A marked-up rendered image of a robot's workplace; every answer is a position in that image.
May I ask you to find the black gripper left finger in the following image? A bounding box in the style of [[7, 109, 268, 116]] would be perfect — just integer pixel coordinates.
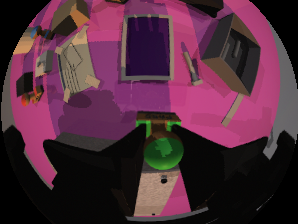
[[43, 123, 146, 217]]

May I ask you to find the beige mug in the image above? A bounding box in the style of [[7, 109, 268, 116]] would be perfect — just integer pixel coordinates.
[[13, 27, 36, 55]]

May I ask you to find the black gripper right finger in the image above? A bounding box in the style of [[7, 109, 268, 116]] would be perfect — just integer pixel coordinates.
[[170, 124, 269, 212]]

